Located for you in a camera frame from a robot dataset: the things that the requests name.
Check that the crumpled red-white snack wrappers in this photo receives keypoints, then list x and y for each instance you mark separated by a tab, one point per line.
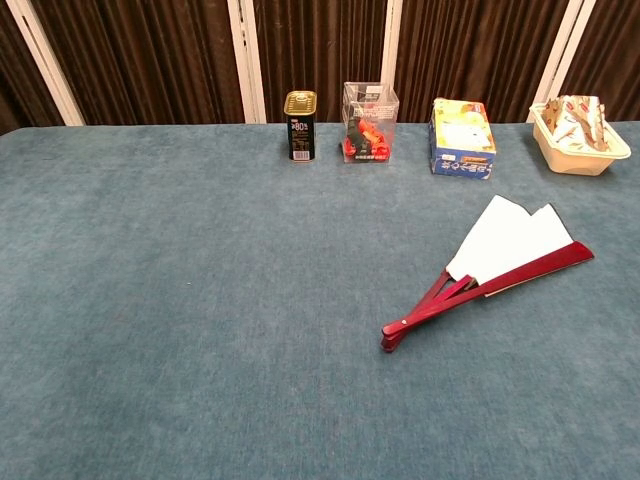
575	125

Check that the red and orange toy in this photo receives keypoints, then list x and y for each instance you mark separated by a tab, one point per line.
367	142

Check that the beige plastic tray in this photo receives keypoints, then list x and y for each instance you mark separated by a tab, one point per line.
575	161

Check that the dark brown pleated curtain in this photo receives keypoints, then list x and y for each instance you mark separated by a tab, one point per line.
150	50

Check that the red-ribbed white paper folding fan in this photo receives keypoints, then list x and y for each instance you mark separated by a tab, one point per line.
500	240

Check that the clear plastic display box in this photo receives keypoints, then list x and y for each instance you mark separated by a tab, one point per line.
371	102

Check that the white screen frame post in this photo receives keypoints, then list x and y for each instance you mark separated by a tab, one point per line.
557	65
45	60
391	45
247	65

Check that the blue and yellow tissue box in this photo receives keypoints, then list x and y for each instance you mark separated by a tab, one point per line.
462	140

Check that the yellow small package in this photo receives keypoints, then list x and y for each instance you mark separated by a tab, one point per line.
300	130

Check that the blue felt table cover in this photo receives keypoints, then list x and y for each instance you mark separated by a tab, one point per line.
200	300

